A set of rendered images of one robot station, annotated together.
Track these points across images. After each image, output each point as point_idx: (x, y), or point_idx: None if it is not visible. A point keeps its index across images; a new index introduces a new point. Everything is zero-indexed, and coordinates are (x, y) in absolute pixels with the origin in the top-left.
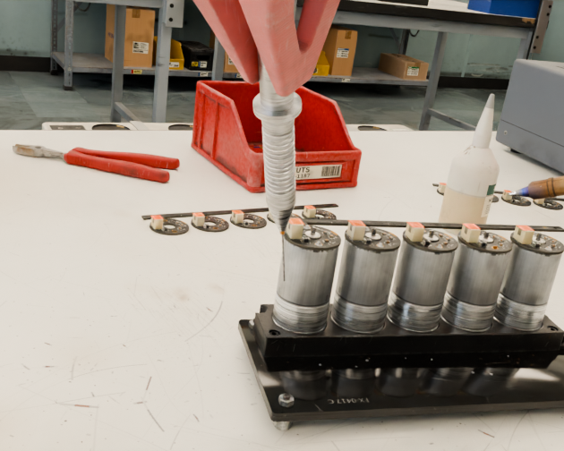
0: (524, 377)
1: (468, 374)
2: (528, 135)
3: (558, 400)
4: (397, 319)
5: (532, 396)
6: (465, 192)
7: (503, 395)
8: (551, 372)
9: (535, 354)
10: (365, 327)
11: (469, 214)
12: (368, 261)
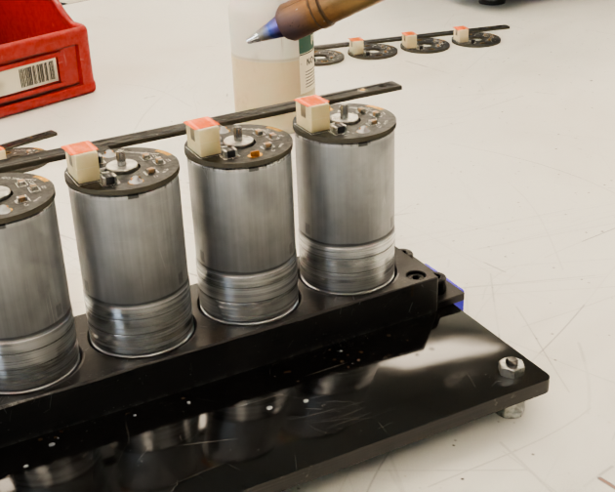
0: (369, 388)
1: (261, 414)
2: None
3: (434, 420)
4: (103, 344)
5: (384, 427)
6: (263, 58)
7: (328, 440)
8: (423, 362)
9: (393, 333)
10: (32, 379)
11: (279, 94)
12: None
